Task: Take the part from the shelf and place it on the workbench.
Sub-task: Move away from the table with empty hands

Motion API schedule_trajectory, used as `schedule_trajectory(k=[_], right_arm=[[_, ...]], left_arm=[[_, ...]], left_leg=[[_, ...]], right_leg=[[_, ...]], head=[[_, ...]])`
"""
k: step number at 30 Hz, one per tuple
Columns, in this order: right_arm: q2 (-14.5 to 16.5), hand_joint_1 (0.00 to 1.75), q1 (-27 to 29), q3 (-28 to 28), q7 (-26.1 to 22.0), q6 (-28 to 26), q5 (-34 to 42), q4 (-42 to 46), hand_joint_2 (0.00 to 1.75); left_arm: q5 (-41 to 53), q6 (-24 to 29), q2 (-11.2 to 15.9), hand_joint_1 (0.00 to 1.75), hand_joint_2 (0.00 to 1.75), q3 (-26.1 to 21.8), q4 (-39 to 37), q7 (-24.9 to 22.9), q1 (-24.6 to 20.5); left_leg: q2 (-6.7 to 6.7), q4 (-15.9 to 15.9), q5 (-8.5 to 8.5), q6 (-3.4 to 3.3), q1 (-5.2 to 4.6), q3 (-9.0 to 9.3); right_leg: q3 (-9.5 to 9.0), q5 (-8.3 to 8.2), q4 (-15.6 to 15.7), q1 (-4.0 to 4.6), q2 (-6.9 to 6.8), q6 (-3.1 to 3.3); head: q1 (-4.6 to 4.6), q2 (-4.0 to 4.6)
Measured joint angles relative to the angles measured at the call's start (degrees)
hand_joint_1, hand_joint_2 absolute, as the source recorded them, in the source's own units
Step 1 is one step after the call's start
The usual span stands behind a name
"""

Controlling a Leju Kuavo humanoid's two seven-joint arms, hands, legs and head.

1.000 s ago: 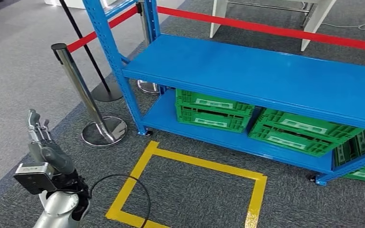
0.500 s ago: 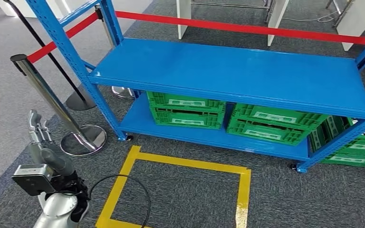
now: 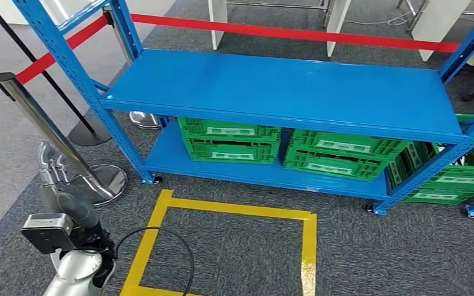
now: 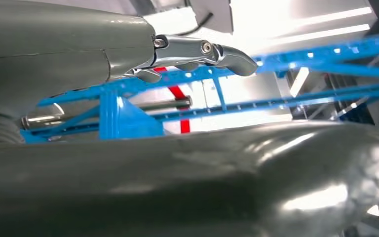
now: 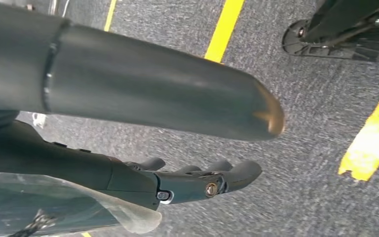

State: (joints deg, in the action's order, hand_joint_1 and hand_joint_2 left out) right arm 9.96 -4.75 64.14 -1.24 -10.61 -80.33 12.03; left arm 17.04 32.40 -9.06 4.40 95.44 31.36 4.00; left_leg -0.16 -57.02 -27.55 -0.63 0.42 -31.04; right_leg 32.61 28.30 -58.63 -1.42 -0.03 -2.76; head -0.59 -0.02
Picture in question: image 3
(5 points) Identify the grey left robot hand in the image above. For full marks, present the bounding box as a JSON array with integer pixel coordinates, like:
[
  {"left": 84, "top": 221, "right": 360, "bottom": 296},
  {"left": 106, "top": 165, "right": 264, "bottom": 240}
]
[{"left": 36, "top": 141, "right": 101, "bottom": 231}]

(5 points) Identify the black pole stand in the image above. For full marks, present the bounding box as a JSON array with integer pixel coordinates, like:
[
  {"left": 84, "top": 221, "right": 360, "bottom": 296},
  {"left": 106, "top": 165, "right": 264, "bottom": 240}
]
[{"left": 0, "top": 0, "right": 113, "bottom": 147}]

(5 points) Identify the red barrier belt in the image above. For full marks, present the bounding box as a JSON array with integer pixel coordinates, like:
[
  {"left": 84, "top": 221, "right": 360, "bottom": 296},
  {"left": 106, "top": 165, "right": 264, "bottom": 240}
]
[
  {"left": 130, "top": 13, "right": 474, "bottom": 57},
  {"left": 15, "top": 15, "right": 109, "bottom": 85}
]

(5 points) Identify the white desk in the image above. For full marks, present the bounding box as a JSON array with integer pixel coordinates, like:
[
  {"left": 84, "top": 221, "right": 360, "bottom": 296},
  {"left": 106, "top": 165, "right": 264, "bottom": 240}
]
[
  {"left": 207, "top": 0, "right": 352, "bottom": 58},
  {"left": 396, "top": 0, "right": 473, "bottom": 62}
]

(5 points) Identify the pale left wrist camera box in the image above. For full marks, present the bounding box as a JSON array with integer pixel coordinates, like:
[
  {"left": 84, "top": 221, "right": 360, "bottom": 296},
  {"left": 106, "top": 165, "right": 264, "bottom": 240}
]
[{"left": 20, "top": 213, "right": 77, "bottom": 255}]

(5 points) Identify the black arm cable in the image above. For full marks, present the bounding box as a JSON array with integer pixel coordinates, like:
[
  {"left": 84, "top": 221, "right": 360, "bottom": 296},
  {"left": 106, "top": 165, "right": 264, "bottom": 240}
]
[{"left": 114, "top": 227, "right": 196, "bottom": 296}]

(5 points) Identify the white floor cable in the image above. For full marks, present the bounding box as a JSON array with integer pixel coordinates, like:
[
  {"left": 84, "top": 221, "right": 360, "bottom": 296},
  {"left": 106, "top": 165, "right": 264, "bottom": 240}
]
[{"left": 345, "top": 10, "right": 414, "bottom": 27}]

